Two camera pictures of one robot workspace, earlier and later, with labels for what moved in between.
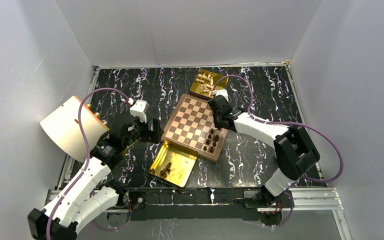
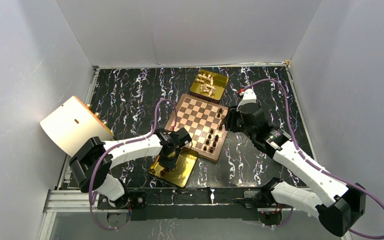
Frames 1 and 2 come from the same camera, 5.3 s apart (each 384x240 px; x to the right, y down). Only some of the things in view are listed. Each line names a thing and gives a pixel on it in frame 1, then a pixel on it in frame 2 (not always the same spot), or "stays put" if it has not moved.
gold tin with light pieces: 203,84 stays put
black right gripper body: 216,120 to 234,122
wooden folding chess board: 193,126 stays put
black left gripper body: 141,132 to 170,162
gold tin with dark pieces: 174,163 stays put
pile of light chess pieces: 208,85 stays put
